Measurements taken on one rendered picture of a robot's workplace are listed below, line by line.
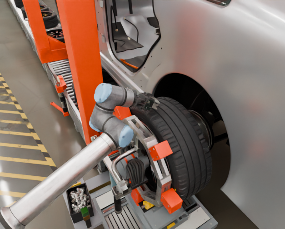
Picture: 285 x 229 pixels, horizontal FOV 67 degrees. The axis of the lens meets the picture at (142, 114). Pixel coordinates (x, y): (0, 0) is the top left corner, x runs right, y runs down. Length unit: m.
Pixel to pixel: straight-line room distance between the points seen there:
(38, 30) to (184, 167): 2.67
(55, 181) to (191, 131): 0.69
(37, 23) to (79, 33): 1.98
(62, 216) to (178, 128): 1.44
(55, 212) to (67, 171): 1.41
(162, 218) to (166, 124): 0.94
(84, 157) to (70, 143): 1.86
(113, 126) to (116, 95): 0.14
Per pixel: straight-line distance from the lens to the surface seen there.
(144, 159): 1.31
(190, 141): 1.15
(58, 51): 3.40
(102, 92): 0.94
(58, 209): 2.26
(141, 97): 1.09
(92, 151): 0.88
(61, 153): 2.66
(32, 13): 3.22
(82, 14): 1.28
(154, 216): 1.88
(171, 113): 1.19
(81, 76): 1.39
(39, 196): 0.87
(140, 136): 1.13
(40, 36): 3.29
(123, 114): 1.31
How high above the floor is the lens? 1.91
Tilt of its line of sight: 39 degrees down
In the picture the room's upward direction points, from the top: 2 degrees clockwise
